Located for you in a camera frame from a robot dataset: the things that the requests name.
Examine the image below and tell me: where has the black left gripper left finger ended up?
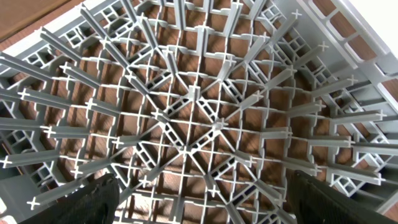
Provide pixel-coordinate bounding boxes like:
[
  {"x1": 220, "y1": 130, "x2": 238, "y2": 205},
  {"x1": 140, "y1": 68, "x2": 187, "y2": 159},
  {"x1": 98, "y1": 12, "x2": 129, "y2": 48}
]
[{"x1": 21, "y1": 174, "x2": 119, "y2": 224}]

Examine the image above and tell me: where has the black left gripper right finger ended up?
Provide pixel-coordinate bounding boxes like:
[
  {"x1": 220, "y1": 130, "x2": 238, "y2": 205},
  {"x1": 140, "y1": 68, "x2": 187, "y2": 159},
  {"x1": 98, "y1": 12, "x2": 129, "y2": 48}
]
[{"x1": 287, "y1": 170, "x2": 395, "y2": 224}]

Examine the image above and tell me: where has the grey plastic dish rack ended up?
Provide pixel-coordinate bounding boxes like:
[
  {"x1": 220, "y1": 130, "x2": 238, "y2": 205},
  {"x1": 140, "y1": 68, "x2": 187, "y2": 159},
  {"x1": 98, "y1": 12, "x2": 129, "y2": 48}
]
[{"x1": 1, "y1": 0, "x2": 397, "y2": 223}]

